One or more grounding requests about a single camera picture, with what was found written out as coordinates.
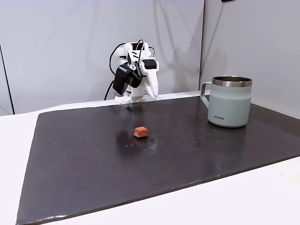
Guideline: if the small red cube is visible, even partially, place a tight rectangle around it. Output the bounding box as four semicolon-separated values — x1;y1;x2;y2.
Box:
133;126;149;141

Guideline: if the pale green steel mug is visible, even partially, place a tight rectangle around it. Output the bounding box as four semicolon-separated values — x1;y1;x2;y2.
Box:
200;76;253;128

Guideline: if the black table mat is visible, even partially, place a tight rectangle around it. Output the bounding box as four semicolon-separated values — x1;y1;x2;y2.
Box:
15;95;300;225

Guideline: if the black camera box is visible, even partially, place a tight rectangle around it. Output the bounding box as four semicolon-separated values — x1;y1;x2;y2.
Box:
112;62;143;96

